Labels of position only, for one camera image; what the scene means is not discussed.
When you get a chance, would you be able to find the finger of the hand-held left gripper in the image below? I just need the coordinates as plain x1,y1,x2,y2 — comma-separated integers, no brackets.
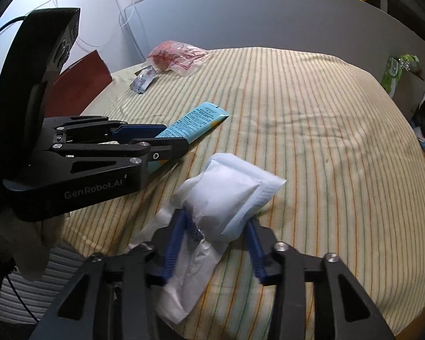
43,115,168,144
38,137,189,177

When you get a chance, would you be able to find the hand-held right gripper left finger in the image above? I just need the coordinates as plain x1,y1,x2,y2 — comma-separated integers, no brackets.
28,210,203,340

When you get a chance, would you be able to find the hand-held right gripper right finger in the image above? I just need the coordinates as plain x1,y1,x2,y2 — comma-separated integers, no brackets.
244,219,398,340

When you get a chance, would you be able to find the light blue tube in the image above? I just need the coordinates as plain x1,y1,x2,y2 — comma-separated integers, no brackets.
146,101,230,175

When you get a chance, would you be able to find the white plastic packet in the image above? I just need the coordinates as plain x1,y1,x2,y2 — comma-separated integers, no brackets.
127,152,288,325

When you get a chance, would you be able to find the brown storage box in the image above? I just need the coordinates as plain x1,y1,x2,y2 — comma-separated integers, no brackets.
52,50,112,99

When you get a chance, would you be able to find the person's left hand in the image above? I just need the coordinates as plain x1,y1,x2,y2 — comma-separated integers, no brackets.
0,209,65,281

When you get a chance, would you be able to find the silver sachet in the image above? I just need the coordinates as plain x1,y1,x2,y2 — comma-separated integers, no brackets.
130,65,158,94

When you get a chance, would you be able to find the pink plastic bag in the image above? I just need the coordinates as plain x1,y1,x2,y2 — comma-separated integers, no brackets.
148,40,208,79

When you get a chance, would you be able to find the grey ribbed cloth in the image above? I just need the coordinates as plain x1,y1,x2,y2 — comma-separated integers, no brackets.
0,243,94,326

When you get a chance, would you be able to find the green paper pack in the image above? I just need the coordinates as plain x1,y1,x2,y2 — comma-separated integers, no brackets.
380,53,421,99

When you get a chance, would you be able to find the white cable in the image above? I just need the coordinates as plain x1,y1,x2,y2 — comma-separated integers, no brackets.
81,0,153,62

